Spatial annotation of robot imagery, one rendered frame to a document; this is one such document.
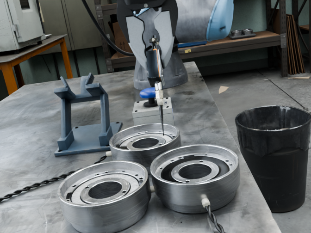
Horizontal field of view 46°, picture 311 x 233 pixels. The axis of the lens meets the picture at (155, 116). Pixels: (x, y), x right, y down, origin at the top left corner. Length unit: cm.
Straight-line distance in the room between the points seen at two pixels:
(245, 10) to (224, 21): 366
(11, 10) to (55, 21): 171
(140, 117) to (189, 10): 36
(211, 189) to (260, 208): 6
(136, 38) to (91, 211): 30
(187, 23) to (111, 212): 61
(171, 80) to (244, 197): 56
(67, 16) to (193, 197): 401
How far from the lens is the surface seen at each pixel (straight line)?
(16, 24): 269
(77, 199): 43
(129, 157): 50
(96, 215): 39
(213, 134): 62
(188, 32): 92
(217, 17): 89
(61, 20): 435
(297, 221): 180
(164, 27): 59
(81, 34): 431
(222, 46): 393
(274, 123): 193
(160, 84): 58
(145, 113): 64
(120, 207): 39
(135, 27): 59
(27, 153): 69
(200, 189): 40
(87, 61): 459
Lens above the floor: 104
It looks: 18 degrees down
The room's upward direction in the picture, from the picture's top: 9 degrees counter-clockwise
